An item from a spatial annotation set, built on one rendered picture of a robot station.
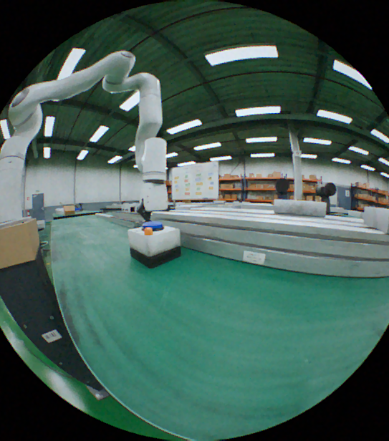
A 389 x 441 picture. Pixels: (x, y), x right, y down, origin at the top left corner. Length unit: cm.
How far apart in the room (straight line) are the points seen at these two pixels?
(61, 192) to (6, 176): 1099
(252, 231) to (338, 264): 17
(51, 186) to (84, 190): 277
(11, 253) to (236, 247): 53
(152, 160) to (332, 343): 54
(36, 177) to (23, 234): 1131
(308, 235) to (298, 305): 12
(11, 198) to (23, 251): 15
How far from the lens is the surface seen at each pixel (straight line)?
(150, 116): 53
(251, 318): 15
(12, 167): 51
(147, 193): 44
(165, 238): 24
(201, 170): 356
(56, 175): 1165
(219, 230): 26
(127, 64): 63
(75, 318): 18
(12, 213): 49
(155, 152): 47
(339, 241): 26
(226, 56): 367
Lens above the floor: 89
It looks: 8 degrees down
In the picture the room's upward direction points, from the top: straight up
